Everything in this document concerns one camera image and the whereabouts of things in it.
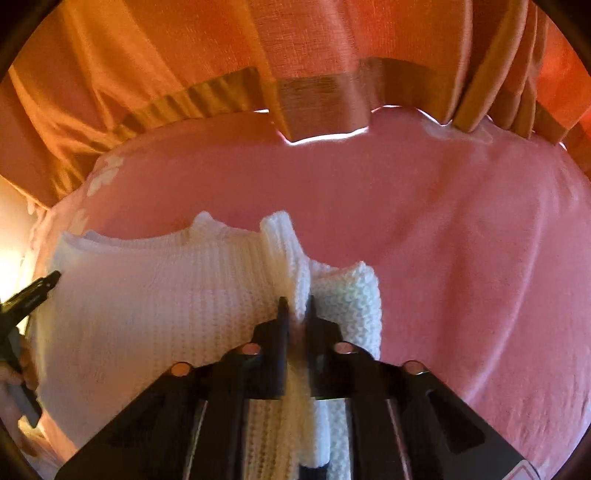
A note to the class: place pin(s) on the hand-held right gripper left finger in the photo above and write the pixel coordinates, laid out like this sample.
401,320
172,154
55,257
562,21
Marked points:
280,350

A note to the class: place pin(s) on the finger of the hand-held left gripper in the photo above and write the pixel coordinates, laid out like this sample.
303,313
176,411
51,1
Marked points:
34,290

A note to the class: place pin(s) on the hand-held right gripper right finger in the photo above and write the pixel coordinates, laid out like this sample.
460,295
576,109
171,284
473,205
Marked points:
313,350

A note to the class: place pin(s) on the white red black knit sweater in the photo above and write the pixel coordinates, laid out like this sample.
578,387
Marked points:
161,300

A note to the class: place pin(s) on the person's left hand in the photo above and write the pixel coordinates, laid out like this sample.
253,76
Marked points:
8,378

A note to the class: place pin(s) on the pink printed blanket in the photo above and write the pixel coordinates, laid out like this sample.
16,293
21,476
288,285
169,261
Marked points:
415,207

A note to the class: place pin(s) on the orange curtain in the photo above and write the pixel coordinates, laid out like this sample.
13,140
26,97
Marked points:
323,50

